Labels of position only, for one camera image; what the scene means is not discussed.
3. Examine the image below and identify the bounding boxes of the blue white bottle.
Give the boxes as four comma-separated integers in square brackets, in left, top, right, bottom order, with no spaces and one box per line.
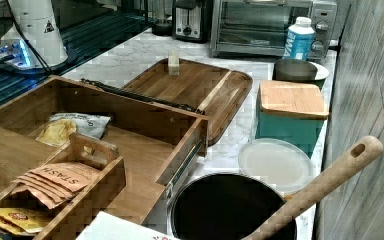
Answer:
[283,17,315,60]

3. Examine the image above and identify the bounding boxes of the yellow tea packets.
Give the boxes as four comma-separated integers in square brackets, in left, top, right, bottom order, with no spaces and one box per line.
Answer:
[0,208,52,234]

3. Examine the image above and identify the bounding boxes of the silver toaster oven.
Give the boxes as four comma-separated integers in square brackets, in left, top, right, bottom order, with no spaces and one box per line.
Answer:
[210,0,337,59]

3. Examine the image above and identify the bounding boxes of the wooden serving tray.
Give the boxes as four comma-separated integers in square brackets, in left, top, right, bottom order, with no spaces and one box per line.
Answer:
[122,59,253,145]

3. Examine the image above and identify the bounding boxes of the black silver toaster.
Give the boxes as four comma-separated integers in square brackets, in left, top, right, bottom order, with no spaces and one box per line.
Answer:
[172,0,214,43]

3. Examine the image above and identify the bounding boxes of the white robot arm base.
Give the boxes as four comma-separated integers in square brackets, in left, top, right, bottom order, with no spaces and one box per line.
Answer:
[1,0,68,70]

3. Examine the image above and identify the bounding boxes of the wooden drawer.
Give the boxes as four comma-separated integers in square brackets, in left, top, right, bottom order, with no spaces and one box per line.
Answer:
[0,76,209,224]

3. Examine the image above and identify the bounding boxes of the teal box with wooden lid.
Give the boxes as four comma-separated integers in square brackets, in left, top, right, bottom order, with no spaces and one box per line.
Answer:
[255,80,329,157]

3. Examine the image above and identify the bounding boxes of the wooden utensil handle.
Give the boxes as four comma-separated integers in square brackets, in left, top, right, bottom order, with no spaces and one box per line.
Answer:
[241,135,384,240]

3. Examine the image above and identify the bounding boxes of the black coffee grinder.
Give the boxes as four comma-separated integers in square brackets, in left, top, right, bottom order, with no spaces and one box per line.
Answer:
[151,0,172,36]

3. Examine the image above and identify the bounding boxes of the yellow chips bag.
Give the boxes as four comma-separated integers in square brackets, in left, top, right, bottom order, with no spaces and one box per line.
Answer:
[36,113,110,147]

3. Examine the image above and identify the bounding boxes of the clear jar with white lid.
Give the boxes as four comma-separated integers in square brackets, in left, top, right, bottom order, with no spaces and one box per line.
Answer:
[238,138,315,195]

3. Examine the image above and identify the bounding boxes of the black cylindrical canister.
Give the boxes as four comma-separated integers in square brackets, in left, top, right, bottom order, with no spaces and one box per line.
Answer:
[170,173,285,240]

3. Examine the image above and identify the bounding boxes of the wooden tea organizer box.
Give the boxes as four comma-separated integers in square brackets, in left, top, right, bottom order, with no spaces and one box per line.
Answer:
[0,133,126,240]

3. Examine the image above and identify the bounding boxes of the small wooden block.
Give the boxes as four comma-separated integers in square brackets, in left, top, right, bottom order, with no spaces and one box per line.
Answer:
[168,50,180,76]

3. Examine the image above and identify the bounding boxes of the dark grey tumbler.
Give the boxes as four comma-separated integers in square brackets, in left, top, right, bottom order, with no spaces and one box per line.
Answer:
[272,59,317,82]

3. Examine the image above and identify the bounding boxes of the brown Stash tea packets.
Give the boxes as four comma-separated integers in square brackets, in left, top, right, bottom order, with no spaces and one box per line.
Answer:
[11,162,100,209]

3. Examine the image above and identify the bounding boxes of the white plate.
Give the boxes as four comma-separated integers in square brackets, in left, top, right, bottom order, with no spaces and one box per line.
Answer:
[313,62,329,81]

